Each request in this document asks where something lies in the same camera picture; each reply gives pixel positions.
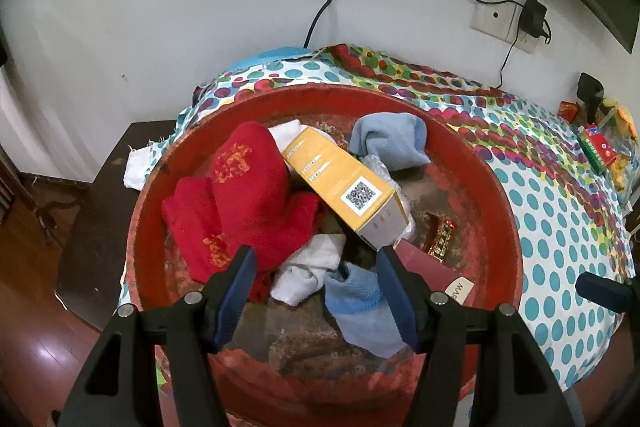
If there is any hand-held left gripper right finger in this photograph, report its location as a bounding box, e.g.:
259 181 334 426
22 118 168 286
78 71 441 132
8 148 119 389
376 246 583 427

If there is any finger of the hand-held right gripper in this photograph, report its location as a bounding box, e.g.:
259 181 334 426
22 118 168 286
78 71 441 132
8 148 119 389
575 272 632 315

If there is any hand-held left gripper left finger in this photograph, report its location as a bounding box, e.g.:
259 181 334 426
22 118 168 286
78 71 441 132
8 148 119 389
59 245 258 427

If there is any light blue sock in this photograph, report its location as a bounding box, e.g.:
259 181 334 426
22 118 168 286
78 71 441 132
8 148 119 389
349 112 432 170
324 263 407 358

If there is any small dark red box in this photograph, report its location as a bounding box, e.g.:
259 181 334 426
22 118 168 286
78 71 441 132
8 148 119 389
392 239 473 305

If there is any white sock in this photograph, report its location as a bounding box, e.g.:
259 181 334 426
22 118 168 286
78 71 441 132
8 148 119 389
270 234 347 308
269 120 307 148

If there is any red candy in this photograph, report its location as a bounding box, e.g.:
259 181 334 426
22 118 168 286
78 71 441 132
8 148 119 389
425 213 457 264

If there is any red round tray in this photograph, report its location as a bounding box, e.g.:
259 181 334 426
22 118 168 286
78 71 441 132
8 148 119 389
119 84 523 427

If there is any red sock with gold print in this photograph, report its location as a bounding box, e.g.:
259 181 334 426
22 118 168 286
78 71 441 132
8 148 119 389
212 122 321 273
161 177 261 303

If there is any yellow box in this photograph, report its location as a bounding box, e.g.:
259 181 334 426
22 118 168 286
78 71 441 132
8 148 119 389
281 127 411 253

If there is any polka dot tablecloth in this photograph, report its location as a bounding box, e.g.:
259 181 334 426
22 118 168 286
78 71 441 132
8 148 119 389
117 43 640 427

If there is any yellow snack bag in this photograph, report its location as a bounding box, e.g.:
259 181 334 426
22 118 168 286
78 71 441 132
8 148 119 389
612 157 637 194

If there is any red and green box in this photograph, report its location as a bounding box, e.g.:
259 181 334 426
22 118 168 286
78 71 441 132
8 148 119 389
579 123 621 172

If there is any large clear plastic bag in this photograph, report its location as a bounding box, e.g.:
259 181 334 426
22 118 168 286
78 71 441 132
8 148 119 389
597 99 640 208

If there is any dark wooden side table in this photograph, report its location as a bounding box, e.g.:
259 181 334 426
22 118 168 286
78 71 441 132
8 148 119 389
54 119 181 333

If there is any white rag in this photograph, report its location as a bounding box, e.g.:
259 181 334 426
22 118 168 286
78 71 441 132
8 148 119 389
123 144 173 192

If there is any orange and yellow toy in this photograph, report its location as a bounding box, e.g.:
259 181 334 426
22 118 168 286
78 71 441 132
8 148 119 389
602 98 640 138

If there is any blue cloth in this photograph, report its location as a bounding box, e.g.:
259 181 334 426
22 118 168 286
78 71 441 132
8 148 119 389
232 47 313 72

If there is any black power adapter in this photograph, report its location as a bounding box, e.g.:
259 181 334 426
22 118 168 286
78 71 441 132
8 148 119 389
517 0 548 40

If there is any black adapter cable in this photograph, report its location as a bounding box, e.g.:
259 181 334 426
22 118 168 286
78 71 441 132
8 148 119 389
495 34 523 90

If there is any white wall socket plate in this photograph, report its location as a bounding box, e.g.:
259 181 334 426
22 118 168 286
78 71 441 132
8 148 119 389
470 0 538 55

